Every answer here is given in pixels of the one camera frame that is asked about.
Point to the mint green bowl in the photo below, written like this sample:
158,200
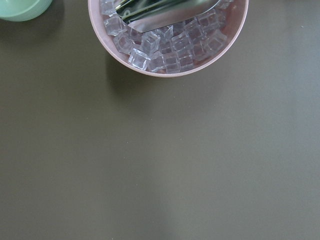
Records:
22,10

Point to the steel ice scoop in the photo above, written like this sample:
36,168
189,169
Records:
148,15

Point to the pink bowl of ice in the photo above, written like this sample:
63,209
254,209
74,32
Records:
174,50

